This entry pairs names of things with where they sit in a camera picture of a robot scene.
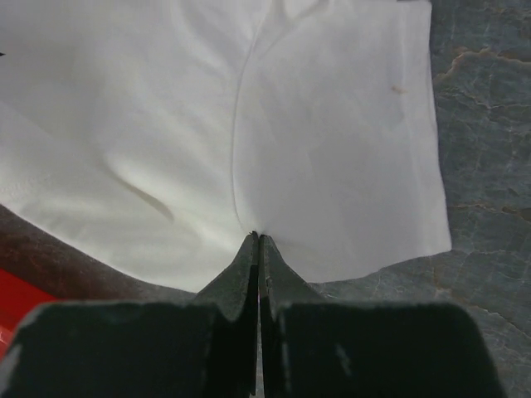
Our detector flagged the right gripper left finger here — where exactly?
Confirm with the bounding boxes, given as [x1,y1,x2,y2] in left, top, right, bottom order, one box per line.
[1,234,258,397]

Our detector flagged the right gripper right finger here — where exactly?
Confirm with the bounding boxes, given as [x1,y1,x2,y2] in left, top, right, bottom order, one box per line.
[259,235,503,397]

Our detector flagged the white t-shirt daisy print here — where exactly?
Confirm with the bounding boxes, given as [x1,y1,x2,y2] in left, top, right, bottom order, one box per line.
[1,1,451,292]

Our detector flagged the red plastic bin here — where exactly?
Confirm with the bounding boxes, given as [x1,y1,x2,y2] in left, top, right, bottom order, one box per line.
[0,269,59,358]

